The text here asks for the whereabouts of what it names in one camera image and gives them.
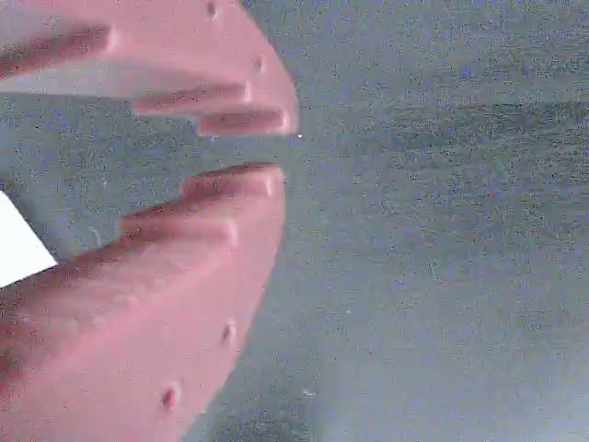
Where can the plastic gripper right finger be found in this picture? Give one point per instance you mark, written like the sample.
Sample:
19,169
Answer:
184,55

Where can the plastic gripper left finger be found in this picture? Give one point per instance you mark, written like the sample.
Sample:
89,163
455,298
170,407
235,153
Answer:
138,331

